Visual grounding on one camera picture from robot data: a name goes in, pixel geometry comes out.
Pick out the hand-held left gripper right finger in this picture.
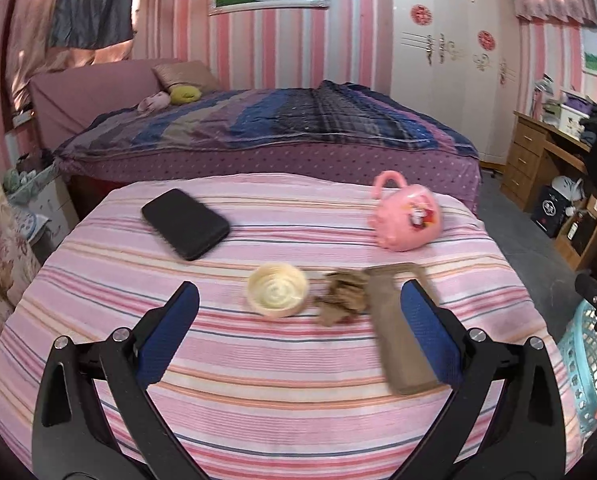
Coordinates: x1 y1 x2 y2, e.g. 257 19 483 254
393 280 565 480

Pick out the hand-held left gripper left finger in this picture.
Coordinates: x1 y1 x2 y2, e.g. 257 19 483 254
31 281 202 480

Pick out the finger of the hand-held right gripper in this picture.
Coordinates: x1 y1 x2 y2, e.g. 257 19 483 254
575 266 597 311

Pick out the light blue plastic basket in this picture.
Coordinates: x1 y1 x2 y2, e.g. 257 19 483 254
556 302 597 441

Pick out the cream round lid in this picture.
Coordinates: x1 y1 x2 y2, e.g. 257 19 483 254
247 262 309 320

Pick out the brown phone case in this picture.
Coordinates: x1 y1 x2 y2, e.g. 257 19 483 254
366 262 442 396

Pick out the black cardboard box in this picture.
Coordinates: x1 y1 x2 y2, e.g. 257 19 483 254
530 185 572 238

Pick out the white plastic bag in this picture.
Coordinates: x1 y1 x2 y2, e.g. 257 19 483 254
551 176 587 208

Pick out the pink cartoon cup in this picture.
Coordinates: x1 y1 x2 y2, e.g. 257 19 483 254
369 170 444 252

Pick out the black smartphone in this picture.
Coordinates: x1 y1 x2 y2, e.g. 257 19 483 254
141 188 230 262

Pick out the pink striped bed sheet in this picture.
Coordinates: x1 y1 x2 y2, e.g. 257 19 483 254
0 172 584 480

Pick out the wooden desk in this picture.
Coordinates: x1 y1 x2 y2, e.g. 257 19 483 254
501 110 597 271

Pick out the white printer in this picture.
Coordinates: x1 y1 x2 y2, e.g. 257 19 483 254
543 89 597 141

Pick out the white nightstand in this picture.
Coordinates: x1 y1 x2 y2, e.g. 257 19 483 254
6 165 82 261

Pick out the floral beige cloth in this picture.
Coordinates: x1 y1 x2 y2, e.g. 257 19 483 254
0 135 44 361

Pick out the large purple bed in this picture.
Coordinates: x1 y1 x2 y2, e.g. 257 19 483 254
53 80 482 216

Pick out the silver desk lamp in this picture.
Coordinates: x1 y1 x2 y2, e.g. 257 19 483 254
533 74 554 121

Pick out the white wardrobe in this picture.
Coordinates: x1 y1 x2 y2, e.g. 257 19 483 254
389 0 522 168

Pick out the pink plush toy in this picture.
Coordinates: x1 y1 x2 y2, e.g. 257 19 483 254
137 91 170 112

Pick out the plaid striped quilt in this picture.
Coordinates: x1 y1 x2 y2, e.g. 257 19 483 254
58 80 479 158

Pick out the yellow plush toy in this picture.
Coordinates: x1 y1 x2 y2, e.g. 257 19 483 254
170 85 202 106

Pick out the purple covered headboard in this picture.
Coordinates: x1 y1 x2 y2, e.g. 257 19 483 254
28 57 219 146

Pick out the brown pillow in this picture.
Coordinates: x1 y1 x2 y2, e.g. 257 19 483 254
152 60 219 93

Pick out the pink satin curtain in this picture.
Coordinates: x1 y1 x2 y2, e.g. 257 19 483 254
3 0 134 106

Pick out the dark grey curtain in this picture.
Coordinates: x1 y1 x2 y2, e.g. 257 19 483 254
48 0 135 51

